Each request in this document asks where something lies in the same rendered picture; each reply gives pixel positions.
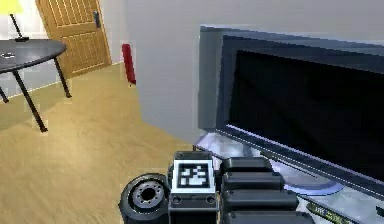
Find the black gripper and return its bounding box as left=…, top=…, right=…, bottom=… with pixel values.
left=118, top=172, right=172, bottom=224

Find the pale grey television stand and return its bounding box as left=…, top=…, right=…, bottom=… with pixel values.
left=193, top=132, right=384, bottom=224

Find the red upright cylinder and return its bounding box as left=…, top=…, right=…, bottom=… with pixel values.
left=121, top=43, right=137, bottom=86

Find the black television set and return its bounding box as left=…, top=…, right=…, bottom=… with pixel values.
left=197, top=25, right=384, bottom=202

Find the brown wooden room door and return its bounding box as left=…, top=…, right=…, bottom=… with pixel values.
left=35, top=0, right=113, bottom=80

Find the black round table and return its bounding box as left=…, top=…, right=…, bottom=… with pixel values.
left=0, top=38, right=73, bottom=134

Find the yellow table lamp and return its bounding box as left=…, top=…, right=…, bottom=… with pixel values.
left=0, top=0, right=30, bottom=43

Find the dark door handle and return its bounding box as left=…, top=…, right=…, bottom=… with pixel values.
left=92, top=10, right=102, bottom=30

